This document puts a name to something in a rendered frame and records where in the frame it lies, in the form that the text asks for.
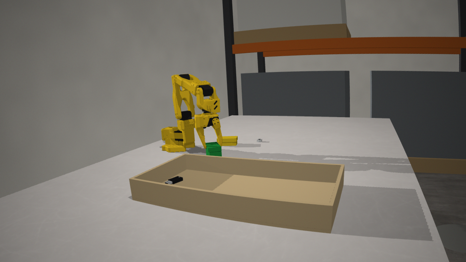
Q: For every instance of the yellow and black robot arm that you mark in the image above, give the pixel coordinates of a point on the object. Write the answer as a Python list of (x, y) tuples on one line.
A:
[(179, 138)]

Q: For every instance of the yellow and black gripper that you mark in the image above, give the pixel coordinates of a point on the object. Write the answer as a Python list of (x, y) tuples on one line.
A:
[(205, 120)]

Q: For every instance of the black usb stick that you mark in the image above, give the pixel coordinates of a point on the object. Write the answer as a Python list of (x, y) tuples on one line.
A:
[(174, 180)]

